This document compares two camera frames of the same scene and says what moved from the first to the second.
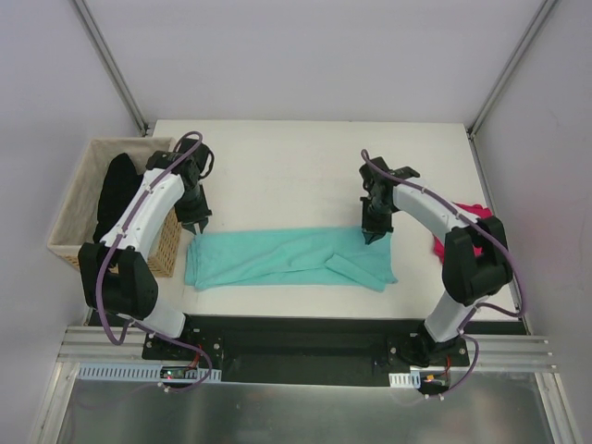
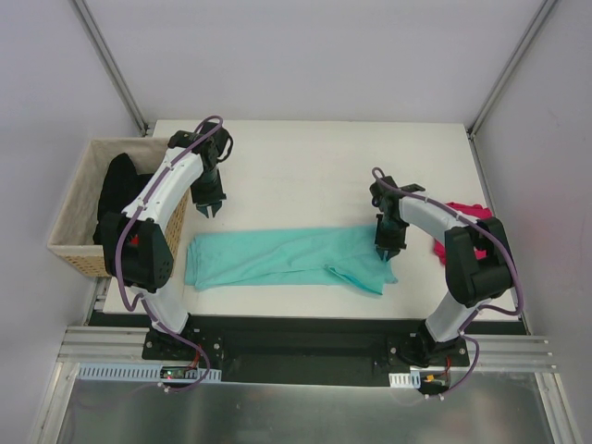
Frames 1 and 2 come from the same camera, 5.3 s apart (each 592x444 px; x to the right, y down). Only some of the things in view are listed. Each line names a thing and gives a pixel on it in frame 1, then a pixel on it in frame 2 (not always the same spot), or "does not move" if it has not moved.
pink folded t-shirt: x=472 y=210 does not move
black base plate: x=302 y=350 does not move
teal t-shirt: x=289 y=255 does not move
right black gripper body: x=376 y=224 -> x=389 y=243
